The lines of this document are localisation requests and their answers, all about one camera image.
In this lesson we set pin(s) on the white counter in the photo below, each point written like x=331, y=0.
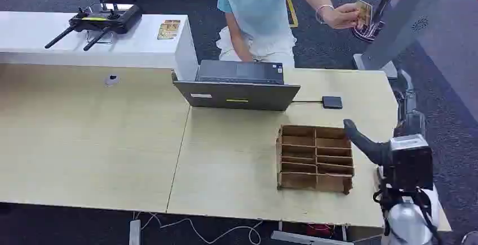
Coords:
x=142, y=49

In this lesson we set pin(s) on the person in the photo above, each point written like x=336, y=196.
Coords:
x=257, y=8

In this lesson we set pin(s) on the red object under desk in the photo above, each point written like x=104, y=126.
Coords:
x=320, y=230

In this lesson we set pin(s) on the grey panel with logo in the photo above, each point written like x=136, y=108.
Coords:
x=414, y=8

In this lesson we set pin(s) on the white power strip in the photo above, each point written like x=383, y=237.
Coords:
x=135, y=232

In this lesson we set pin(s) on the round pole base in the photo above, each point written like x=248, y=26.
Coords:
x=368, y=33

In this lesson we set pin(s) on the small black card reader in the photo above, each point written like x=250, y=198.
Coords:
x=332, y=102

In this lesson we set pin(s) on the wooden compartment box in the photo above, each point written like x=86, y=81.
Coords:
x=298, y=180

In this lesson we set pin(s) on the black remote controller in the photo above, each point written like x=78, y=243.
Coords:
x=108, y=18

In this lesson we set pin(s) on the person's left hand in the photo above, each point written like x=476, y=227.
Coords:
x=341, y=16

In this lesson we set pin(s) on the grey laptop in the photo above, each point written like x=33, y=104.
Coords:
x=239, y=95

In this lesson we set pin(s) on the grey metal bar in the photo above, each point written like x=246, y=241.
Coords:
x=298, y=237

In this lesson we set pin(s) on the white panel foot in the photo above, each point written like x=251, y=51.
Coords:
x=388, y=70

